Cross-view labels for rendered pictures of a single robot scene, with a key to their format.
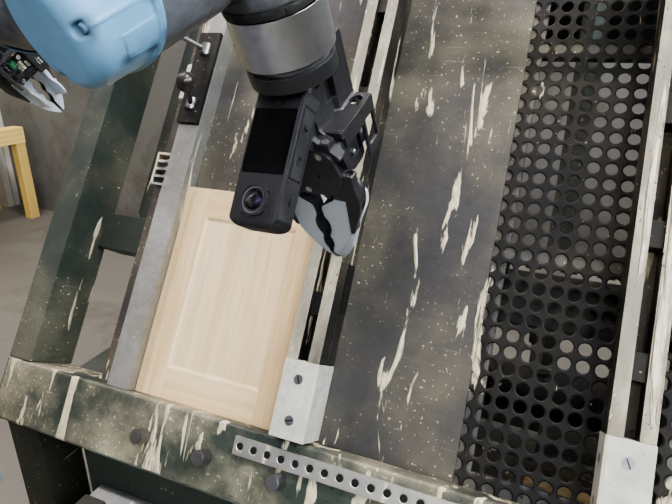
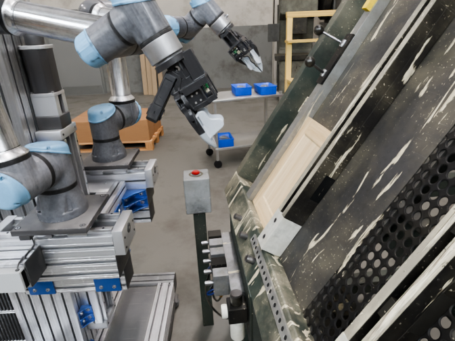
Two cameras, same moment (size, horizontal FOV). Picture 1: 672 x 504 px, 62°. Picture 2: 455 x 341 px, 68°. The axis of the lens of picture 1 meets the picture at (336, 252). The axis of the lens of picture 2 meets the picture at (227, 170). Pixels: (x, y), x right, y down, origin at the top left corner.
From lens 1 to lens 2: 69 cm
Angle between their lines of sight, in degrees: 56
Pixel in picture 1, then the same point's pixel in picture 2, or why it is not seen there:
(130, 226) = not seen: hidden behind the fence
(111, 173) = (298, 104)
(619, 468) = not seen: outside the picture
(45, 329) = (247, 164)
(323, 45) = (159, 56)
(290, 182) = (155, 105)
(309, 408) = (270, 235)
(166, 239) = (286, 139)
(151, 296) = (271, 163)
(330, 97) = (189, 76)
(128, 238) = not seen: hidden behind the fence
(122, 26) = (85, 53)
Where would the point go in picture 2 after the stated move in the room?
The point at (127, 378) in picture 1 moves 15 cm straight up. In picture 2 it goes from (250, 194) to (250, 160)
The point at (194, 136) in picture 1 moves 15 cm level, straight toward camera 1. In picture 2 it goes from (318, 91) to (294, 97)
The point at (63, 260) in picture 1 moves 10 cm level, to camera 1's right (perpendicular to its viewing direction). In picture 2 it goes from (262, 138) to (275, 143)
